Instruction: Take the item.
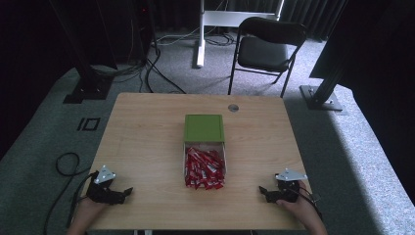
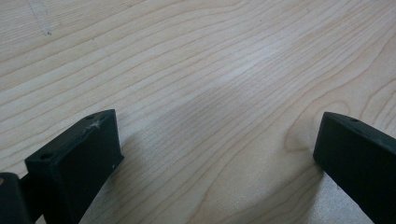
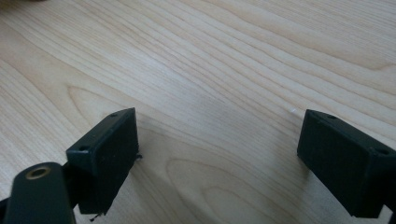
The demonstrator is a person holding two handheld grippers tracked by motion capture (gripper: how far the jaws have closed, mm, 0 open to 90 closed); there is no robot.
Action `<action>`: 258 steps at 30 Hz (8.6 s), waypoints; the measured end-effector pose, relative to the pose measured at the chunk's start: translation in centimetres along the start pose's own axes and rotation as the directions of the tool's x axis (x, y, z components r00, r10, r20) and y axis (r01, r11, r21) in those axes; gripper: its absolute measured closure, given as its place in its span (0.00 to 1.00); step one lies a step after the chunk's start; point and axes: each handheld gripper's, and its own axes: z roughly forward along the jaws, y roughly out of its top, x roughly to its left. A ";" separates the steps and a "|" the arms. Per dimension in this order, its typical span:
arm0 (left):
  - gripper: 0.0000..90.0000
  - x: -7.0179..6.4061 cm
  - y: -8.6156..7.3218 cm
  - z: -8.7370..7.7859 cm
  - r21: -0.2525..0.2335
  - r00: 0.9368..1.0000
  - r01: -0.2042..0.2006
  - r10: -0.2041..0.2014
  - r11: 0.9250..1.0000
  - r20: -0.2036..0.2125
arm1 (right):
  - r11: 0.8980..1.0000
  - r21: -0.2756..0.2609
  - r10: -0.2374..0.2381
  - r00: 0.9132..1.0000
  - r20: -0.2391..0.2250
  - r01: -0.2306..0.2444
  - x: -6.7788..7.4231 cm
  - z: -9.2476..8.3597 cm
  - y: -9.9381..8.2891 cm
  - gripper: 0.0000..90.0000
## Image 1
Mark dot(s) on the white desk frame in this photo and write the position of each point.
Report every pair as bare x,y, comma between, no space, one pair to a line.
208,19

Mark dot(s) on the green box sleeve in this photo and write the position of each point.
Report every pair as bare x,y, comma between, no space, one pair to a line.
204,128

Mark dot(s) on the black folding chair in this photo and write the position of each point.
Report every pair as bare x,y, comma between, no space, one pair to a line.
266,52

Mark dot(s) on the black metal stand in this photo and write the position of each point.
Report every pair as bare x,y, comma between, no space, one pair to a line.
321,96
88,83

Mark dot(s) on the grey round table grommet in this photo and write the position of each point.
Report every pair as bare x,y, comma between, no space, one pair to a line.
233,107

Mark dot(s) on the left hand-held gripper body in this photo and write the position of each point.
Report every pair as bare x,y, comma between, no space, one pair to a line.
101,192

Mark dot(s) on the person's left hand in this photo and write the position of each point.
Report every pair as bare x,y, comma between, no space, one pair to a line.
88,205

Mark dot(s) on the person's right hand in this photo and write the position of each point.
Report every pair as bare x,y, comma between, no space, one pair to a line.
298,204

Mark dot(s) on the pile of red packets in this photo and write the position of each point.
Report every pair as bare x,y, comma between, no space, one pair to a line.
204,169

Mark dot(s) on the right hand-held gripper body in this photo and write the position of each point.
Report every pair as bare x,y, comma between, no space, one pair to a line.
287,189

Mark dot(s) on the dark curtain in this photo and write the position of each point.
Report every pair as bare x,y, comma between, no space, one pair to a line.
313,13

